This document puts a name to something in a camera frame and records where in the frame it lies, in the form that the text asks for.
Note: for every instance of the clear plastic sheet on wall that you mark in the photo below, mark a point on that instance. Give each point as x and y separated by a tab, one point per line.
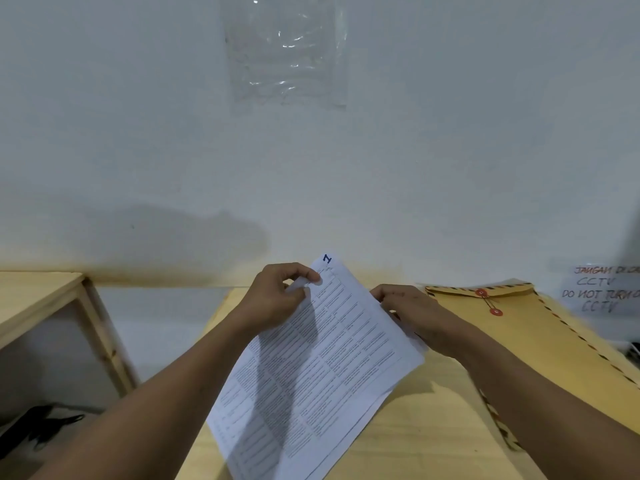
286	49

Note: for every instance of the person's left hand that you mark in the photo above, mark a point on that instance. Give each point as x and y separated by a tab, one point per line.
270	299

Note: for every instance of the person's right forearm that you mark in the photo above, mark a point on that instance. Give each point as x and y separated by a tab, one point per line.
545	402

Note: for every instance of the person's right hand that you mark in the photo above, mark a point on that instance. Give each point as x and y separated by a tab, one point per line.
420	317

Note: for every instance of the person's left thumb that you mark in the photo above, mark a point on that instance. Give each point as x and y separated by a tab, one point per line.
296	292

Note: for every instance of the white handwritten paper sign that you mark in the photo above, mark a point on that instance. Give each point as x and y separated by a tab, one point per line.
602	290

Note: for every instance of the light wooden side table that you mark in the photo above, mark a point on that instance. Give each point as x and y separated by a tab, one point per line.
55	324

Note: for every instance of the person's left forearm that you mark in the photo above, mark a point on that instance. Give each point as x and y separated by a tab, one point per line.
145	404

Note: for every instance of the person's right fingers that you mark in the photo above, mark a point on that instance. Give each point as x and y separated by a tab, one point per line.
387	297

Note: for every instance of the stack of printed white papers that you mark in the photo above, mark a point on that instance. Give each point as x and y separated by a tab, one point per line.
320	369

